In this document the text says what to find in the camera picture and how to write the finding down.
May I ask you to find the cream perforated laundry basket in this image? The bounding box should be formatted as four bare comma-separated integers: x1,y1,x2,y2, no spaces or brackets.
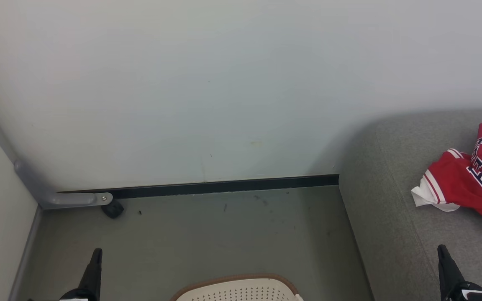
170,274,305,301

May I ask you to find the black baseboard strip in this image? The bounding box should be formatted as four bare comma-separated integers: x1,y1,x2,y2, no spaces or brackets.
57,174,340,199

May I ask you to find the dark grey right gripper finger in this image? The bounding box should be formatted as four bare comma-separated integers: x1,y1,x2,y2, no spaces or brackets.
437,245,466,301

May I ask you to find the grey skirting strip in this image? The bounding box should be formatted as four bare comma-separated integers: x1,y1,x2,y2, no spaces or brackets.
9,206,43,301

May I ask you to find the black caster wheel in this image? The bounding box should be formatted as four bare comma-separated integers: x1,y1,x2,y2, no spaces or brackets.
101,199,124,219

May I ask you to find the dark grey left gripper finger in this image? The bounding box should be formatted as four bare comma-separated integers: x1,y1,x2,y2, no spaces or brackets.
77,248,103,300

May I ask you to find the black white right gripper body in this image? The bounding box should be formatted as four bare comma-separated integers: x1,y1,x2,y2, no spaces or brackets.
444,282,482,301

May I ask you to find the red white sports jersey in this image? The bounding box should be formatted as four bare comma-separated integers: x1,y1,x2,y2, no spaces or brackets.
411,121,482,239

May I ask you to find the grey fabric sofa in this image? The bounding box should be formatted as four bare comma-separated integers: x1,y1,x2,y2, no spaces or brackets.
338,107,482,301

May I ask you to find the grey metal foot bracket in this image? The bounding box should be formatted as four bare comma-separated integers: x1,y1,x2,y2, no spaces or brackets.
14,160,113,210

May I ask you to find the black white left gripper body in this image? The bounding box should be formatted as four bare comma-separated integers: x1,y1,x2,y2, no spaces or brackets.
59,288,100,301

